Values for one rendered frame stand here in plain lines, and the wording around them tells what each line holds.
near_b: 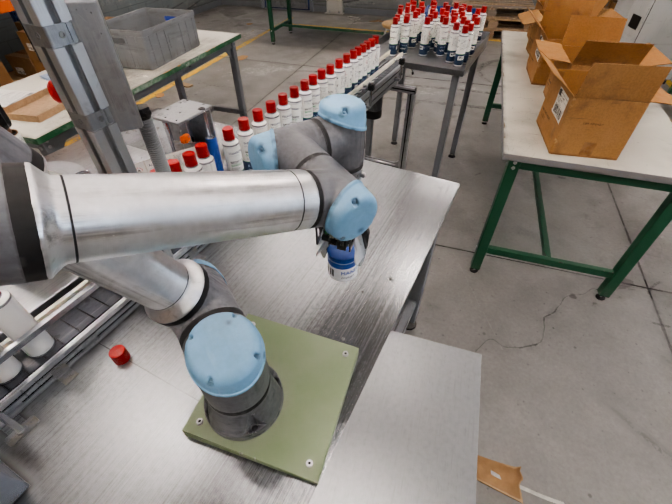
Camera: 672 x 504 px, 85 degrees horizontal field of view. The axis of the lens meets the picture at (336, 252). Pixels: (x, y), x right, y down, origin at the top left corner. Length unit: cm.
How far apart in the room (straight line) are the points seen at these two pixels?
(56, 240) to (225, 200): 14
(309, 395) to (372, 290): 33
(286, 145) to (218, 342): 31
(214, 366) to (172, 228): 28
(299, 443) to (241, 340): 26
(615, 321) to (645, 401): 43
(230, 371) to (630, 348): 204
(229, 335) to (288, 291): 40
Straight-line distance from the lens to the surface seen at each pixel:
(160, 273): 60
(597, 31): 257
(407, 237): 115
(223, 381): 59
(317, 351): 83
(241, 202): 39
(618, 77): 180
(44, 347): 100
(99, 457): 89
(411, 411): 82
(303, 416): 78
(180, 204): 37
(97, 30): 72
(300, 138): 55
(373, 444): 79
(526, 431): 185
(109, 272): 56
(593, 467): 191
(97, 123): 73
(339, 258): 79
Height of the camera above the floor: 157
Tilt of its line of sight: 44 degrees down
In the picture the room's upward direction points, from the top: straight up
